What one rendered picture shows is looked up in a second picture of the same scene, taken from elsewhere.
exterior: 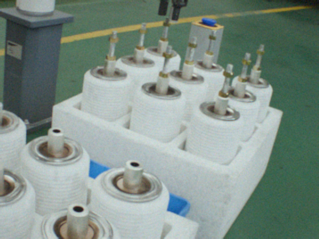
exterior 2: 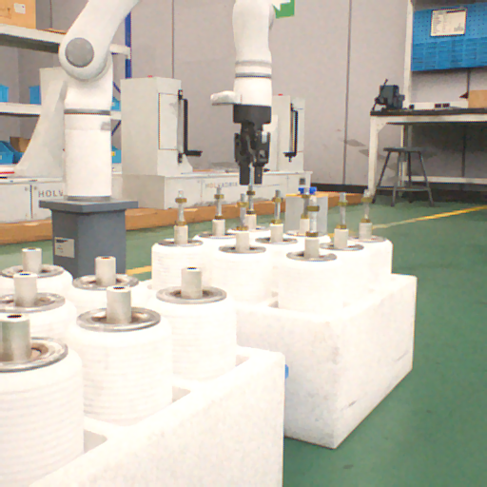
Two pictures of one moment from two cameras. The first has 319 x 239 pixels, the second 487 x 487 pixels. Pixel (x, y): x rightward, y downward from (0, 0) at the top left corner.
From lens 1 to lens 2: 0.27 m
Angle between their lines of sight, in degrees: 17
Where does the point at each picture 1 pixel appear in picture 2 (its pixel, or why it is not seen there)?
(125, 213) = (182, 315)
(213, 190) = (316, 346)
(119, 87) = (194, 254)
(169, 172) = (260, 336)
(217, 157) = (316, 308)
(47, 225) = (85, 317)
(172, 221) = (251, 353)
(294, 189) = (459, 383)
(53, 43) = (115, 235)
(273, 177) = (426, 372)
